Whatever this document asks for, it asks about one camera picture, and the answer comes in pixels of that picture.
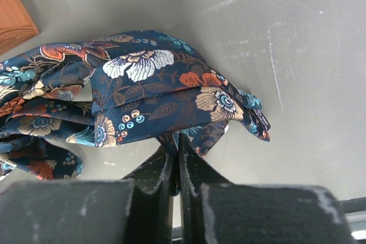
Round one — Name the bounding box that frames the navy floral tie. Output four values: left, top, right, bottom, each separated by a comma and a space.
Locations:
1, 30, 270, 180

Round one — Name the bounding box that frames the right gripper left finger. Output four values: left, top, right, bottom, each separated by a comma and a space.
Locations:
1, 147, 174, 243

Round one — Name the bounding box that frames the orange compartment tray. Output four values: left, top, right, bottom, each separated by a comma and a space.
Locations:
1, 0, 39, 55

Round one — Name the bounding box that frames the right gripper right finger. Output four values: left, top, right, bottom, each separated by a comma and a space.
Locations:
178, 134, 355, 243

